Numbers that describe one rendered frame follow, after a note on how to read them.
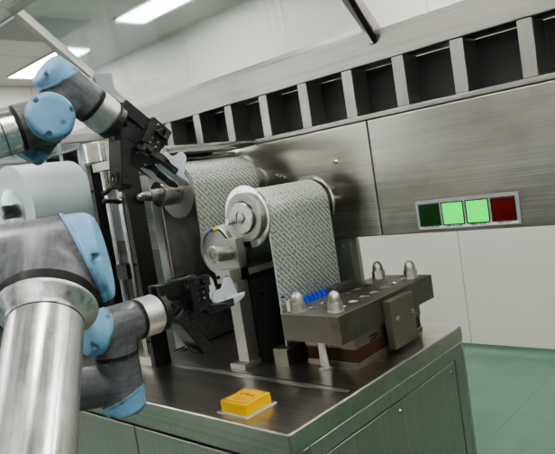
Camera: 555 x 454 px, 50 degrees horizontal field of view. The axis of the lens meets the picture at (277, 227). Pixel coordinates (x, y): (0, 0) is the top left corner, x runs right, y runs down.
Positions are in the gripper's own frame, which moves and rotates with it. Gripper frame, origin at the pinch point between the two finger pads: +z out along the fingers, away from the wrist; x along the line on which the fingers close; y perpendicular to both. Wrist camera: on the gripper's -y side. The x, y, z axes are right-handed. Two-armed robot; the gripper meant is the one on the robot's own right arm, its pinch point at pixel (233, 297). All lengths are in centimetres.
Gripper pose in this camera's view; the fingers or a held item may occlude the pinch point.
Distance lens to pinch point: 128.9
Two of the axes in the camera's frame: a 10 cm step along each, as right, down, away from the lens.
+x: -7.3, 0.6, 6.8
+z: 6.6, -1.6, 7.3
